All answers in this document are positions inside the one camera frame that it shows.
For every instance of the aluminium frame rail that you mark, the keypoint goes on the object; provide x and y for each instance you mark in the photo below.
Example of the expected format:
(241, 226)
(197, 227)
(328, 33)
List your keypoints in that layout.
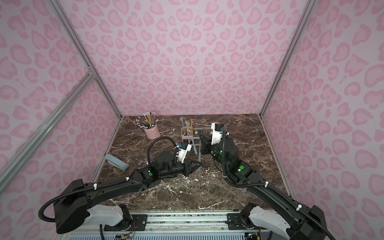
(175, 225)

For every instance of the coloured pencils bunch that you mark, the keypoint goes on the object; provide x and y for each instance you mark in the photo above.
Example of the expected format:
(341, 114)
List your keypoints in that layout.
(147, 120)

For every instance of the grey blue box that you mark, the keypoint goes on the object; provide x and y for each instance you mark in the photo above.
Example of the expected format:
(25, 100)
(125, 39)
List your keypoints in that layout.
(116, 162)

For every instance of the grey blue toothbrush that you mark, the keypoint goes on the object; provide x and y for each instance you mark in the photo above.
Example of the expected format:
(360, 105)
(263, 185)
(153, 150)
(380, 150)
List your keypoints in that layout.
(194, 147)

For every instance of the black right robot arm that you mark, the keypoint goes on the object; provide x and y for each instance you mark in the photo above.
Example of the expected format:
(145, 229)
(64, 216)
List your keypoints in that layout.
(291, 219)

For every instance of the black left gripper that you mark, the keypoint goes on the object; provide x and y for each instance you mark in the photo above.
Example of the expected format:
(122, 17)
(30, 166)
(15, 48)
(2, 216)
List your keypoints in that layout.
(186, 168)

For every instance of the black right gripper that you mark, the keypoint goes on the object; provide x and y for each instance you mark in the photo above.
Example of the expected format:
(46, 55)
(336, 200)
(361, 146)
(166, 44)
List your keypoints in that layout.
(208, 146)

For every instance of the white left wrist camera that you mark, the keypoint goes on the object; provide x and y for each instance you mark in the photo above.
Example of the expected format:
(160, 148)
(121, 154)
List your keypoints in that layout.
(183, 150)

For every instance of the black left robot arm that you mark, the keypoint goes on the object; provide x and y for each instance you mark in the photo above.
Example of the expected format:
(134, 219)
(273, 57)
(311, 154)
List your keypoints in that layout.
(72, 208)

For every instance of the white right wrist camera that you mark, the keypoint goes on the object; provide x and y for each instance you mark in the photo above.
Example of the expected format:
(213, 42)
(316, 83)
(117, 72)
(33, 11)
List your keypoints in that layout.
(218, 133)

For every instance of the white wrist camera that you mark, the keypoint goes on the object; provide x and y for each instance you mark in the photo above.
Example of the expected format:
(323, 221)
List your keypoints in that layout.
(183, 150)
(218, 133)

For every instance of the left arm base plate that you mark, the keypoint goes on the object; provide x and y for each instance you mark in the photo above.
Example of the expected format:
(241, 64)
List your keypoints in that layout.
(135, 222)

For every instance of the cream toothbrush holder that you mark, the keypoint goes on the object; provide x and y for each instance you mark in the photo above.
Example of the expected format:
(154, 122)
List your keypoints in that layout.
(195, 136)

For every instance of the dark grey toothbrush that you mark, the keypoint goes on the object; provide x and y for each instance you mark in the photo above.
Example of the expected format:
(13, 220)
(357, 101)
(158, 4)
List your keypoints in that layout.
(199, 151)

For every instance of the pink pencil cup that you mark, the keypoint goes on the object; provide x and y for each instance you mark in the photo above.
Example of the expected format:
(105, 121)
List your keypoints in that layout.
(152, 133)

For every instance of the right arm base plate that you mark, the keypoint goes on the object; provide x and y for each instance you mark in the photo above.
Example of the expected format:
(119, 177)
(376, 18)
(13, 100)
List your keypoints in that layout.
(237, 221)

